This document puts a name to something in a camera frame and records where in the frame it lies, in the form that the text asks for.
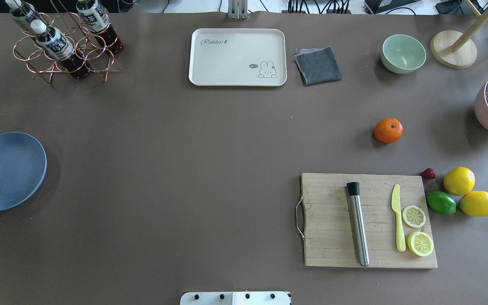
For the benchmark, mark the blue round plate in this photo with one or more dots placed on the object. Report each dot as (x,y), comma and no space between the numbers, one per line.
(23,166)

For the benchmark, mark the orange fruit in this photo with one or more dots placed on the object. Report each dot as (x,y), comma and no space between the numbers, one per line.
(388,130)

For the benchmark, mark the tea bottle white cap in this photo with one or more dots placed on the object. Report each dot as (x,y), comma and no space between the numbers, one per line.
(97,21)

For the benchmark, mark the cream rabbit tray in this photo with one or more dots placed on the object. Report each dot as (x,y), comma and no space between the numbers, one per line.
(237,57)

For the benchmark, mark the grey folded cloth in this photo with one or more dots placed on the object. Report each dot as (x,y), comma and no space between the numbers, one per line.
(318,65)

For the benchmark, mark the wooden cutting board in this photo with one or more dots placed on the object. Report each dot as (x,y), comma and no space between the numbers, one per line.
(329,232)

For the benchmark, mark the steel muddler black tip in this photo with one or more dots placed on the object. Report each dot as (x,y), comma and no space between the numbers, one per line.
(353,189)

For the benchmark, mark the yellow plastic knife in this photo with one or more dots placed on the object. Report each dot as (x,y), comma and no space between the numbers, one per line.
(396,208)

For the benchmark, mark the green bowl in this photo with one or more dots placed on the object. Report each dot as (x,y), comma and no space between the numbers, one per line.
(402,54)

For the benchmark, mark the lemon half slice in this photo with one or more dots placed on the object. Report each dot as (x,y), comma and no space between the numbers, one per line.
(420,244)
(414,216)

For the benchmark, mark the red strawberry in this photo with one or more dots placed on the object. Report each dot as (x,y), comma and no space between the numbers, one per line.
(428,173)

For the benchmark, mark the green lime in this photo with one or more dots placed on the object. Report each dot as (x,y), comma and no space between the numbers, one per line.
(441,202)

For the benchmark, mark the yellow lemon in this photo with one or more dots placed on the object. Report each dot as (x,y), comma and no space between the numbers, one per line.
(459,181)
(475,203)

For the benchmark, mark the wooden stand with base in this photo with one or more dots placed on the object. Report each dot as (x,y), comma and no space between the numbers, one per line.
(455,49)

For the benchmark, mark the copper wire bottle rack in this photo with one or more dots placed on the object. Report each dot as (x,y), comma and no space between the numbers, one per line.
(77,44)

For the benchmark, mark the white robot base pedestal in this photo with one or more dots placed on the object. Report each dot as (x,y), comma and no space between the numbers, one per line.
(237,298)

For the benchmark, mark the aluminium frame post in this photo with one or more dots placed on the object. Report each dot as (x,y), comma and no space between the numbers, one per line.
(238,9)

